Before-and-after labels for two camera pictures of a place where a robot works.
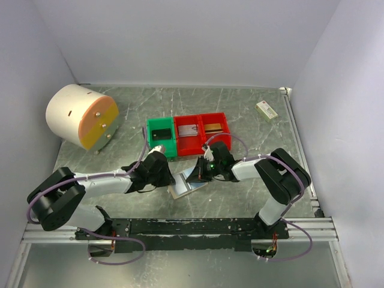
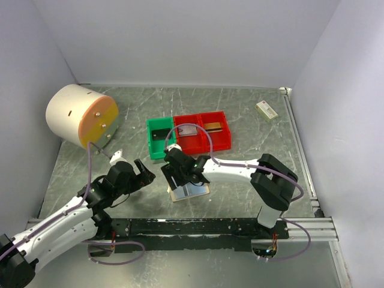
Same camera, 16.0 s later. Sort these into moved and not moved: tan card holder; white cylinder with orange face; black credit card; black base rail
Moved: tan card holder
Not moved: white cylinder with orange face; black base rail; black credit card
